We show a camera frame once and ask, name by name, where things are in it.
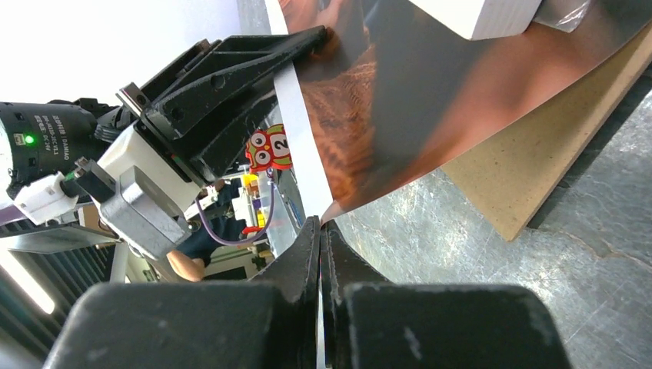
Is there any white wooden picture frame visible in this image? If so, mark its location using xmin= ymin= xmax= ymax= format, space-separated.
xmin=411 ymin=0 xmax=541 ymax=41

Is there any brown fibreboard backing panel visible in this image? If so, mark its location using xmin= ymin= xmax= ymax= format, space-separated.
xmin=442 ymin=25 xmax=651 ymax=241

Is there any person in background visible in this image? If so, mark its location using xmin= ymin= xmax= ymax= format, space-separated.
xmin=167 ymin=179 xmax=247 ymax=282

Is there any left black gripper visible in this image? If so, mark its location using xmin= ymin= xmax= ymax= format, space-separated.
xmin=101 ymin=26 xmax=328 ymax=189

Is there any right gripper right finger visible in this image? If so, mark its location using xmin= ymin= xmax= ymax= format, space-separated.
xmin=320 ymin=221 xmax=571 ymax=368

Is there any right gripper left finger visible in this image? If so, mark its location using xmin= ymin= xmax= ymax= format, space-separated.
xmin=45 ymin=216 xmax=320 ymax=368

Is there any photo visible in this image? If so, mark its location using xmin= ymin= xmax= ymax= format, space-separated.
xmin=265 ymin=1 xmax=651 ymax=221

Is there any owl number sticker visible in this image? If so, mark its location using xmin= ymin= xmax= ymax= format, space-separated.
xmin=244 ymin=124 xmax=293 ymax=173

